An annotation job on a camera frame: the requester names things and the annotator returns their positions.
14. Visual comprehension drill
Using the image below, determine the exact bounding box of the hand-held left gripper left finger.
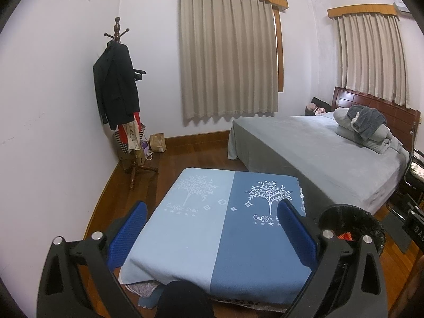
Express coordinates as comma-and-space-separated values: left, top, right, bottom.
36, 200, 148, 318

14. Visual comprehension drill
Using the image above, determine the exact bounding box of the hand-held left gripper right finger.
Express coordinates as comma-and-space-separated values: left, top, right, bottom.
276, 199, 389, 318

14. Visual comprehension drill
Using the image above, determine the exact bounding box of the bin with black liner bag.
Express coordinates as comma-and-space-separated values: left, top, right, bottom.
317, 204, 386, 266

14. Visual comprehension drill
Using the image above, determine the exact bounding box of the dark grey floor mat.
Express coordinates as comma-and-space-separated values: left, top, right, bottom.
386, 210, 413, 254

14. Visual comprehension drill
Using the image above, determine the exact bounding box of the black metal chair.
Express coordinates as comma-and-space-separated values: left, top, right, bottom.
386, 146, 424, 221

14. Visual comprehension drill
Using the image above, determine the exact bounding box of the blue tree-print tablecloth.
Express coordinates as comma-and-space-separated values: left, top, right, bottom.
118, 167, 317, 305

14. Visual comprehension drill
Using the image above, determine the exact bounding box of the bed with grey sheet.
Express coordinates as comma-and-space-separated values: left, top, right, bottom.
227, 111, 411, 217

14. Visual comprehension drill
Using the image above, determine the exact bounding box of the person's leg in black trousers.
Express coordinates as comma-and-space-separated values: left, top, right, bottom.
156, 280, 216, 318

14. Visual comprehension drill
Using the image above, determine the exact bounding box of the striped tote bag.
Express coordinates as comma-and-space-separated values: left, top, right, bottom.
113, 122, 147, 154

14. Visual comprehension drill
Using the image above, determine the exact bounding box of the brown paper bag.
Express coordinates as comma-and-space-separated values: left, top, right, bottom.
149, 133, 167, 153

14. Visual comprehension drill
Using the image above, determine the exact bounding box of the beige printed cloth bag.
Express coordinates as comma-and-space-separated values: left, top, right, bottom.
127, 121, 141, 153

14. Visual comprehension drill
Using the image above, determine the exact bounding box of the red hanging garment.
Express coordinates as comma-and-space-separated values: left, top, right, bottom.
118, 113, 141, 143

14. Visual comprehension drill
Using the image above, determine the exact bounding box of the dark grey garment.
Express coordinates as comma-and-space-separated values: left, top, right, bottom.
346, 105, 388, 140

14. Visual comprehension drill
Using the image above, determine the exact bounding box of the dark wooden headboard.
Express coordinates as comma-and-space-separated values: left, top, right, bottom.
332, 86, 421, 149

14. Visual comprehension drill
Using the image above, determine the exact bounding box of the grey pillows and towel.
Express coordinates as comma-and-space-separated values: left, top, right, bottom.
333, 106, 403, 154

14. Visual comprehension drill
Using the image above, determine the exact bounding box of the dark cushion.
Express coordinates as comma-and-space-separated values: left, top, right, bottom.
311, 97, 333, 113

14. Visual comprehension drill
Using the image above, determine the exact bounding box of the narrow beige curtain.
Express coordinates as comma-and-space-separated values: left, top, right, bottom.
336, 15, 409, 108

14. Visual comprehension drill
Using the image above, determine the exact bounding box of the wide beige curtain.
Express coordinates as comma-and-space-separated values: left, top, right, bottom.
179, 0, 280, 120

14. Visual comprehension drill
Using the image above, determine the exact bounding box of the wooden coat rack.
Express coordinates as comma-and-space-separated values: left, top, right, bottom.
104, 16, 159, 191

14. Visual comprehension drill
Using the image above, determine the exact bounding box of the white air conditioner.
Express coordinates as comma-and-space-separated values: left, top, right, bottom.
392, 0, 413, 15

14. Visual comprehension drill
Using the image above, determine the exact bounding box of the short wooden curtain pelmet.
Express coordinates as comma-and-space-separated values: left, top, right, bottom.
327, 4, 398, 19

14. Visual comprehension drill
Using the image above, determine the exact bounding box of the wooden window frame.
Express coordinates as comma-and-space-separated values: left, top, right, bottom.
272, 7, 285, 92

